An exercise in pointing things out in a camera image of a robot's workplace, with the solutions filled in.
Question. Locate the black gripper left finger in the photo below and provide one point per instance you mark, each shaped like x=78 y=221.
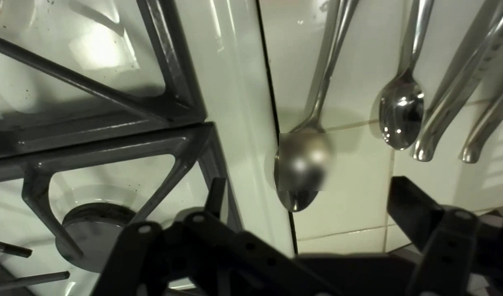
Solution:
x=221 y=262

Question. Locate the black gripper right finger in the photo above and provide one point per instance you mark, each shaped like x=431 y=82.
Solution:
x=452 y=243

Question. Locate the silver spoon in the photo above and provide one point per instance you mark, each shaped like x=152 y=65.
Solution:
x=401 y=101
x=303 y=157

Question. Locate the black stove grate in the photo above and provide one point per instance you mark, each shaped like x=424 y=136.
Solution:
x=170 y=124

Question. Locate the white gas stove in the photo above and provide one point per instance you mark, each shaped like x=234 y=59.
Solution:
x=105 y=40

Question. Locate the silver fork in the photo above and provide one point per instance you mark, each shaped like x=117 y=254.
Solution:
x=465 y=72

